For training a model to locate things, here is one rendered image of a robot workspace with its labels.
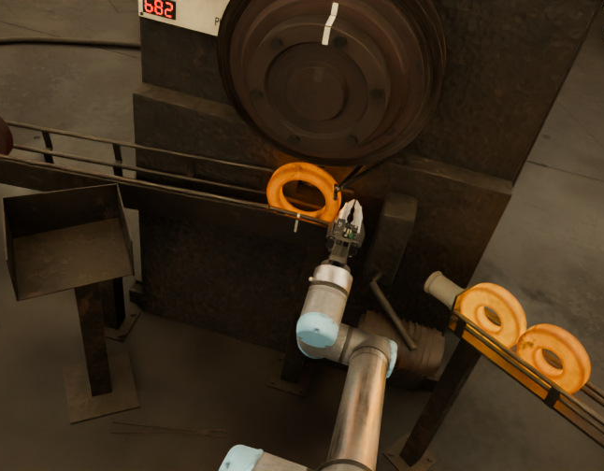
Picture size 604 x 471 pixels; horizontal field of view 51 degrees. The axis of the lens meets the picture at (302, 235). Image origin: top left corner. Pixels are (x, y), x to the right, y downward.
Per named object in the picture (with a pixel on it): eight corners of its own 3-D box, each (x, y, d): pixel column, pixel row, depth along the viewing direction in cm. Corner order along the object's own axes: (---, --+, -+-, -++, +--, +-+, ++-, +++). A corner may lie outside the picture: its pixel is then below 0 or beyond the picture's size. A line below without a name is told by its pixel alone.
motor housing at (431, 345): (330, 404, 203) (366, 297, 166) (397, 424, 201) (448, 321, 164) (322, 440, 193) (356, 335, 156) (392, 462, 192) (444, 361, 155)
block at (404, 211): (367, 252, 174) (388, 186, 157) (395, 261, 173) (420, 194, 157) (361, 279, 166) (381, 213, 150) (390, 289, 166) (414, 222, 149)
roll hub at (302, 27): (249, 121, 138) (261, -3, 119) (373, 155, 136) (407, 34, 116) (240, 135, 134) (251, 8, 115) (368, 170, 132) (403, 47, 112)
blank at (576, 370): (536, 309, 136) (527, 316, 134) (602, 354, 127) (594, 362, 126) (515, 356, 146) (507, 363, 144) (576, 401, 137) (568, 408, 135)
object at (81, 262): (44, 371, 197) (0, 196, 147) (131, 352, 206) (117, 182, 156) (50, 429, 184) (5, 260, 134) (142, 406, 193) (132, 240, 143)
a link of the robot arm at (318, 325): (292, 341, 144) (294, 326, 135) (307, 292, 149) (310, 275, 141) (332, 353, 143) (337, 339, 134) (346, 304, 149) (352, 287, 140)
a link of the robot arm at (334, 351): (335, 368, 154) (341, 353, 143) (290, 353, 155) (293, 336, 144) (346, 334, 158) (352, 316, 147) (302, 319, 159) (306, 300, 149)
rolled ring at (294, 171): (345, 181, 149) (348, 174, 151) (270, 160, 151) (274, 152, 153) (331, 237, 162) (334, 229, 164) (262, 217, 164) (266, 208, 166)
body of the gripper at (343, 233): (366, 222, 147) (352, 267, 142) (360, 239, 155) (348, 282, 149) (334, 213, 148) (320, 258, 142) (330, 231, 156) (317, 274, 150)
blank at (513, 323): (478, 269, 144) (468, 275, 143) (536, 309, 136) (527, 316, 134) (461, 316, 154) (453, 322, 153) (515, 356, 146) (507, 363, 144)
